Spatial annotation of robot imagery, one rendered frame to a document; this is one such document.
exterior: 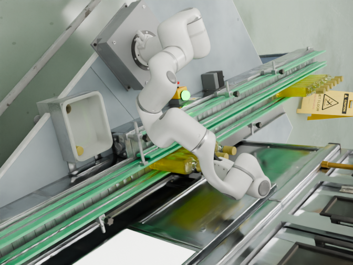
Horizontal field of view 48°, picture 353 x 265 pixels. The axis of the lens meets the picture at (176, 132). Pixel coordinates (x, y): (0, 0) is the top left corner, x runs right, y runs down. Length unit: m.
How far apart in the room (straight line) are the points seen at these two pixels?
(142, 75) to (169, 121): 0.51
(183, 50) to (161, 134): 0.30
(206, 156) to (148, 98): 0.24
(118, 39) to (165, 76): 0.45
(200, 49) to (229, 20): 0.93
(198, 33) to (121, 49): 0.32
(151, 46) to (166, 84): 0.42
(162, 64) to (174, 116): 0.16
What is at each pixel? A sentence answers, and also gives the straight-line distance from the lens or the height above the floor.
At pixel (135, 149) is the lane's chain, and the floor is 0.88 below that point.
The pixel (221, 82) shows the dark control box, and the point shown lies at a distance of 2.06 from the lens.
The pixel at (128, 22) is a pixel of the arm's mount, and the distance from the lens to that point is 1.58.
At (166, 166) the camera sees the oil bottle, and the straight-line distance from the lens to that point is 1.55.
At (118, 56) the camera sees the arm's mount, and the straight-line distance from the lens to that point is 1.53.
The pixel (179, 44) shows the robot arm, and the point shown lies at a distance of 1.29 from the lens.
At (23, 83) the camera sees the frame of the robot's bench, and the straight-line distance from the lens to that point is 2.05.
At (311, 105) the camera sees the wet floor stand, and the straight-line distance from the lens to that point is 4.79.
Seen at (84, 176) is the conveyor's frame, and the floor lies 0.84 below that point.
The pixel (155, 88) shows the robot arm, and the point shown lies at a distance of 1.15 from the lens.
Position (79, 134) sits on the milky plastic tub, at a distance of 1.53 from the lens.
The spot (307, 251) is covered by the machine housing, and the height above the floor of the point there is 1.56.
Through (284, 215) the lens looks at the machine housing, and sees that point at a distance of 1.41.
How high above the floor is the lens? 2.02
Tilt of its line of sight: 41 degrees down
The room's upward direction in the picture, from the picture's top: 94 degrees clockwise
